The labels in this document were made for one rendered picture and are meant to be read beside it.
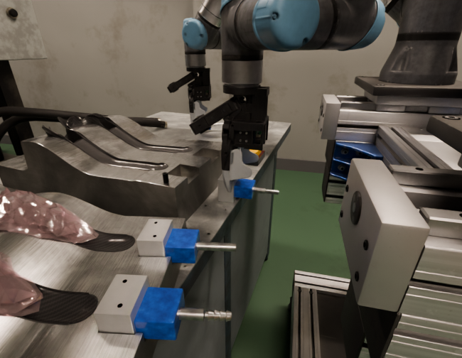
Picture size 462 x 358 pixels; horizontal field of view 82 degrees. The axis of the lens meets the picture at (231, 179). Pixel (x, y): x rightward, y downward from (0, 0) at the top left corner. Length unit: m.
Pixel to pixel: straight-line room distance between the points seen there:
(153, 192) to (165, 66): 2.39
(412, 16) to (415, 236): 0.57
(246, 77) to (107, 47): 2.70
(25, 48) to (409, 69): 1.25
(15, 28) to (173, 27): 1.67
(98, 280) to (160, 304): 0.10
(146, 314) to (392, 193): 0.26
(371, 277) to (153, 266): 0.25
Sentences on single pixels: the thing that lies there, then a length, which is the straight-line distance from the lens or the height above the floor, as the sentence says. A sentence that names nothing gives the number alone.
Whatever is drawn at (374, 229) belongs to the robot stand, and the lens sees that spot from 0.24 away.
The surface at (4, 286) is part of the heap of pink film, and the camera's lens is 0.38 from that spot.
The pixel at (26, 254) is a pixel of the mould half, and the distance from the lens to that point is 0.42.
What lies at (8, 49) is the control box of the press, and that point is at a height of 1.11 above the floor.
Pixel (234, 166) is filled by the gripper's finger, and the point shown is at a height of 0.90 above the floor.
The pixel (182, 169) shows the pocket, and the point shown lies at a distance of 0.57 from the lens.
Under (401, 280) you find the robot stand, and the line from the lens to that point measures 0.27.
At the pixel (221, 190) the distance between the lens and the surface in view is 0.59.
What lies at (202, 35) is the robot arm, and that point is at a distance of 0.85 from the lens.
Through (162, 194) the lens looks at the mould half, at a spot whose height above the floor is 0.87.
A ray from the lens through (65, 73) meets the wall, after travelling 3.51.
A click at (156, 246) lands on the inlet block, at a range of 0.38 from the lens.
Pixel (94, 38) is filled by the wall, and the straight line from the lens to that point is 3.22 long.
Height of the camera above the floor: 1.11
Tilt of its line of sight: 26 degrees down
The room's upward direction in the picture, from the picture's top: straight up
